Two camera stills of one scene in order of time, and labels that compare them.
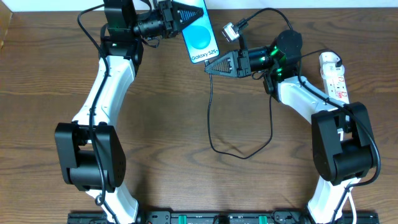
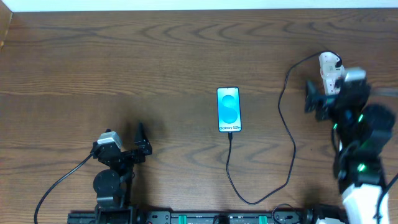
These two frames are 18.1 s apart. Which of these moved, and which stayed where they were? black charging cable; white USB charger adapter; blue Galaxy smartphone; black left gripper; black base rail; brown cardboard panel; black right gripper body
Moved: blue Galaxy smartphone; black left gripper; black right gripper body; black charging cable
Stayed: brown cardboard panel; black base rail; white USB charger adapter
